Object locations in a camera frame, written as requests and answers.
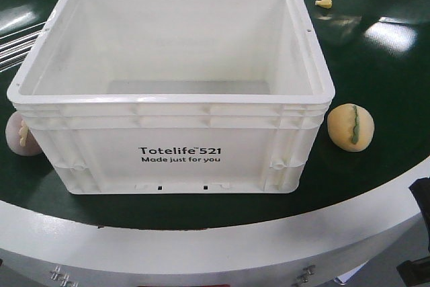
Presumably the metal latch right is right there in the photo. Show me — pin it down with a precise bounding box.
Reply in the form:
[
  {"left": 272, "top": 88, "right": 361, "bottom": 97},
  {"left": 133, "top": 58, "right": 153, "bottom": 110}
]
[{"left": 291, "top": 265, "right": 316, "bottom": 287}]

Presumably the white plastic Totelife crate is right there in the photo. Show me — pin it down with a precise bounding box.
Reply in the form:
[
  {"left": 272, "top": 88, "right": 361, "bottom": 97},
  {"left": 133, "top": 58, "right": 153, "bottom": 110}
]
[{"left": 7, "top": 0, "right": 335, "bottom": 194}]

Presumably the pink plush bun toy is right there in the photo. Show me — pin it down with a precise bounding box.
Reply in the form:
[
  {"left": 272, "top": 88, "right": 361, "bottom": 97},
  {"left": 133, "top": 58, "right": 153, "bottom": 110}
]
[{"left": 5, "top": 112, "right": 42, "bottom": 157}]

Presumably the small yellow toy piece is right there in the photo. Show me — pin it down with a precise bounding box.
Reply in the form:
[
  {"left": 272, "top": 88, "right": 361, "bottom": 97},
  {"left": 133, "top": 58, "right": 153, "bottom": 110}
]
[{"left": 314, "top": 0, "right": 333, "bottom": 9}]

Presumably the metal latch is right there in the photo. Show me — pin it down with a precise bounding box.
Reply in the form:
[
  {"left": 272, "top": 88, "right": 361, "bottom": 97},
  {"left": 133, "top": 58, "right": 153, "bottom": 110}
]
[
  {"left": 49, "top": 265, "right": 79, "bottom": 287},
  {"left": 291, "top": 265, "right": 316, "bottom": 287}
]

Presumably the white round conveyor rim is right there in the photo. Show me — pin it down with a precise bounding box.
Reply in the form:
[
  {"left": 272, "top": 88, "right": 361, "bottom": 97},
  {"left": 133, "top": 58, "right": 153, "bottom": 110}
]
[{"left": 1, "top": 160, "right": 429, "bottom": 286}]

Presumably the yellow plush bun green stripe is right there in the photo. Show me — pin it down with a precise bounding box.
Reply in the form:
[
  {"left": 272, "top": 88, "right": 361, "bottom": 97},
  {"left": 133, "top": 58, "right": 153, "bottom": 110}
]
[{"left": 327, "top": 104, "right": 375, "bottom": 153}]

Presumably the black device at edge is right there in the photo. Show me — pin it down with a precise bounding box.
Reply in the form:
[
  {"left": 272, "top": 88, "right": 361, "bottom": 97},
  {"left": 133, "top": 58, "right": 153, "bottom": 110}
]
[{"left": 409, "top": 177, "right": 429, "bottom": 217}]

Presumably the metal rods bundle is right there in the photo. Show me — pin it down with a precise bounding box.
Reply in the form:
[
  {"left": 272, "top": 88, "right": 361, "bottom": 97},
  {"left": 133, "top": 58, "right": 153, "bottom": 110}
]
[{"left": 1, "top": 22, "right": 45, "bottom": 71}]

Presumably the metal latch left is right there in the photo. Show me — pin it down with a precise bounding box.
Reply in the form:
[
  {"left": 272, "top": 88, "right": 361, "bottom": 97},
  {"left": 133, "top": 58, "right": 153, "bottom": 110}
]
[{"left": 49, "top": 265, "right": 79, "bottom": 287}]

